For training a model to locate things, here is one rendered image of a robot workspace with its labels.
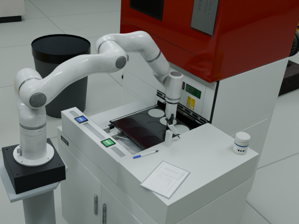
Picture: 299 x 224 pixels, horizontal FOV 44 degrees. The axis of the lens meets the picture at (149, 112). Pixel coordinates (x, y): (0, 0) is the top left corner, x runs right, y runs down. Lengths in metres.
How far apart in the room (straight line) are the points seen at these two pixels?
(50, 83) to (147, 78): 0.96
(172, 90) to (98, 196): 0.70
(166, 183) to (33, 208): 0.74
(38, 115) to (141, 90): 0.98
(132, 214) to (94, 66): 0.72
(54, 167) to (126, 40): 0.68
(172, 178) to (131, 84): 1.08
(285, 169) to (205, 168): 1.90
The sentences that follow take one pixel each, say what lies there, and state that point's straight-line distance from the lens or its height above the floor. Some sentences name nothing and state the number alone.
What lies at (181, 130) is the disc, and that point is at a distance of 2.15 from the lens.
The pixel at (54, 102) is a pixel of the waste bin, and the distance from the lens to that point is 3.81.
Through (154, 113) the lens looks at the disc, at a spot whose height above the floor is 0.90.
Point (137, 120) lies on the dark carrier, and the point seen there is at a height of 0.90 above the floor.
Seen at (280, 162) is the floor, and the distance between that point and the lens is 3.69.
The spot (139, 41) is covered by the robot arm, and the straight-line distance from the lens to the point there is 1.75.
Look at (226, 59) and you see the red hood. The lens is 2.00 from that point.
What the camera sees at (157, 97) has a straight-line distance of 2.39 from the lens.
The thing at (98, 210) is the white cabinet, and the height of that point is 0.52.
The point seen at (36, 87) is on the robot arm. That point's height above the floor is 1.33.
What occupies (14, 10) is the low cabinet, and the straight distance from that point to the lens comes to 6.72.
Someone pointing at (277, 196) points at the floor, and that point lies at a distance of 3.29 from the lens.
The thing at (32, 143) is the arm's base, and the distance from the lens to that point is 1.80.
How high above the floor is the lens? 2.06
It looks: 31 degrees down
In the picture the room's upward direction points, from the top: 5 degrees clockwise
